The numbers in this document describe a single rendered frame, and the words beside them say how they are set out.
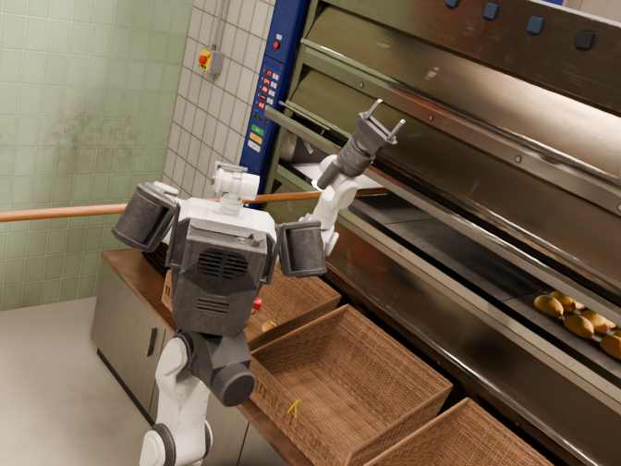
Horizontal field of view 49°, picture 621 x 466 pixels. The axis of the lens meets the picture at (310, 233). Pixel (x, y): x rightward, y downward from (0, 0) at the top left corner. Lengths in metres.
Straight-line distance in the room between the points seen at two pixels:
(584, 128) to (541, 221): 0.30
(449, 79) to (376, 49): 0.36
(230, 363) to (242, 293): 0.25
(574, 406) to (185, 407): 1.17
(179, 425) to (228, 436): 0.52
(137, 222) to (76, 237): 2.02
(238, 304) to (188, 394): 0.44
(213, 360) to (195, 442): 0.39
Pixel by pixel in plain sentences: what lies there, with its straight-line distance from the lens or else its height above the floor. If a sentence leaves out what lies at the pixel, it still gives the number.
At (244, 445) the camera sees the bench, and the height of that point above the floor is 0.45.
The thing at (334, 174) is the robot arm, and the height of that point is 1.54.
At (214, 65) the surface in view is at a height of 1.45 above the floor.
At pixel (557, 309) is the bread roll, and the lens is 2.44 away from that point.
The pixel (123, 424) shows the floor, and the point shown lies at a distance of 3.24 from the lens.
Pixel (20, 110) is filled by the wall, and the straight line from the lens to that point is 3.43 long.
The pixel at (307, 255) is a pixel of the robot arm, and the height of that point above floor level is 1.35.
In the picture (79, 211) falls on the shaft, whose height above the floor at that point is 1.20.
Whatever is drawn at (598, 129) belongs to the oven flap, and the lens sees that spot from 2.15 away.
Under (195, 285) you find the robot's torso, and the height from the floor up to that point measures 1.27.
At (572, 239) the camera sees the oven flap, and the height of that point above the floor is 1.51.
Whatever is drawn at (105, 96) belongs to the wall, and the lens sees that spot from 3.56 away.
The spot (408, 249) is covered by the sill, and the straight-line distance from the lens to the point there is 2.54.
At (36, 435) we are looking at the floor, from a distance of 3.16.
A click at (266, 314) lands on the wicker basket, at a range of 3.03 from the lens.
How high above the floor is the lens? 2.12
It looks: 23 degrees down
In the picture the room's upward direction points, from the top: 16 degrees clockwise
